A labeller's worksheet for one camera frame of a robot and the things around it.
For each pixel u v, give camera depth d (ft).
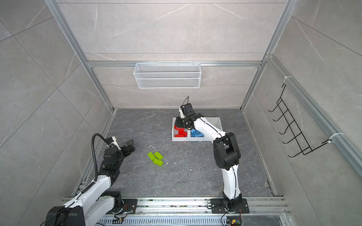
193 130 2.75
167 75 3.31
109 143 2.35
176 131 3.31
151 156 2.99
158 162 2.89
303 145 1.91
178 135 3.25
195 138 3.20
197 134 3.30
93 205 1.63
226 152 1.72
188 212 2.39
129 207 2.39
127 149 2.50
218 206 2.37
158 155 2.98
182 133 3.31
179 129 3.28
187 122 2.30
